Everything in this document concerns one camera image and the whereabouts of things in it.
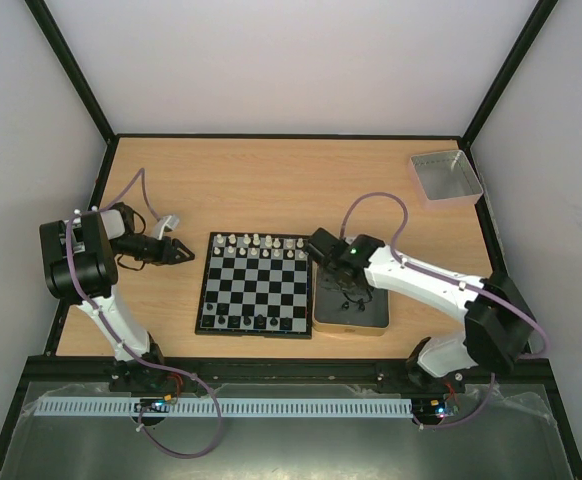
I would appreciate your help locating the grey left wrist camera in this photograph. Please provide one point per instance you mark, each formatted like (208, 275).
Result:
(164, 225)

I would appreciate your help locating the gold metal tin with pieces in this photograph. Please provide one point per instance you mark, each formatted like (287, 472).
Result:
(329, 318)

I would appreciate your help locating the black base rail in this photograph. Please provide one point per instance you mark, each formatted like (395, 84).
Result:
(383, 376)

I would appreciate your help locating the pink metal tin lid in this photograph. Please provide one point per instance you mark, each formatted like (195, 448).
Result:
(444, 180)

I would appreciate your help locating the white slotted cable duct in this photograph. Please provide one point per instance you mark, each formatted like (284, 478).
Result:
(227, 408)

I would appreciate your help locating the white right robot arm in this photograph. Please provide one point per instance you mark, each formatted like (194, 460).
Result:
(496, 320)

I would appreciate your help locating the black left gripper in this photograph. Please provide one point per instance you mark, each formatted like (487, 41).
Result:
(172, 250)

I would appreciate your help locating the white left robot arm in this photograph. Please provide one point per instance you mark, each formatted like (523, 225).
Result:
(81, 261)

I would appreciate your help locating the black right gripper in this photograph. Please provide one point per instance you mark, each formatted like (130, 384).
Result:
(344, 276)

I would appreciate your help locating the black and grey chessboard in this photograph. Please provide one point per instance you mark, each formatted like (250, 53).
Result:
(257, 274)

